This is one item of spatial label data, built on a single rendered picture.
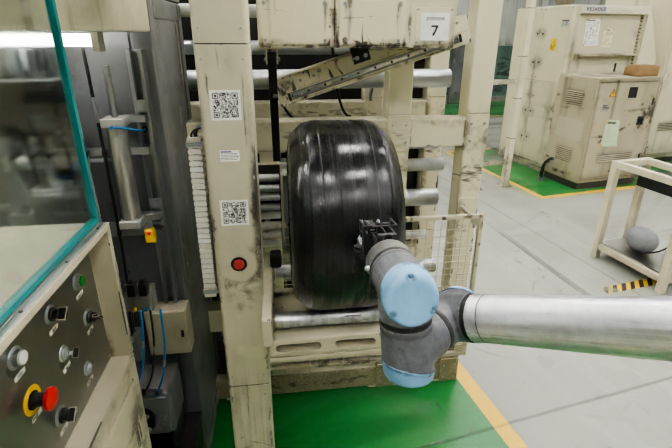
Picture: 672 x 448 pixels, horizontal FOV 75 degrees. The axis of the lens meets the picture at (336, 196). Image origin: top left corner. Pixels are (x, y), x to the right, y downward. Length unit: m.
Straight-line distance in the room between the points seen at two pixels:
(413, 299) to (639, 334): 0.30
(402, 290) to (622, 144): 5.40
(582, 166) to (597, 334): 4.96
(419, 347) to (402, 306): 0.09
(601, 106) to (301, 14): 4.56
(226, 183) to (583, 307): 0.86
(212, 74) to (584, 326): 0.92
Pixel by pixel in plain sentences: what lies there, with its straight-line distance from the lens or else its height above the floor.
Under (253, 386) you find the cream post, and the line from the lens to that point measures 1.55.
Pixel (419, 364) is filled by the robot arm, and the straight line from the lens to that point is 0.78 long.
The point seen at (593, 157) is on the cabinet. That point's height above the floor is 0.38.
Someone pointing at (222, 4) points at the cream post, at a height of 1.74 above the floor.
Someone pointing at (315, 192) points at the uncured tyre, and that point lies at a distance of 1.04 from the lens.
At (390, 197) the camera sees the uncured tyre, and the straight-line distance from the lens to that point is 1.07.
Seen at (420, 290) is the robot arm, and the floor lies 1.31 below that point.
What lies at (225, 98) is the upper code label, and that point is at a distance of 1.14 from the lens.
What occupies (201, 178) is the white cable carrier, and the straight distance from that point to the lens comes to 1.21.
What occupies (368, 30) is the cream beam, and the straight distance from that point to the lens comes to 1.41.
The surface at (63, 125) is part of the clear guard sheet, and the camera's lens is 1.04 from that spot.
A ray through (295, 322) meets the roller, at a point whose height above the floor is 0.90.
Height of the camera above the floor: 1.68
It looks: 20 degrees down
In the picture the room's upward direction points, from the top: straight up
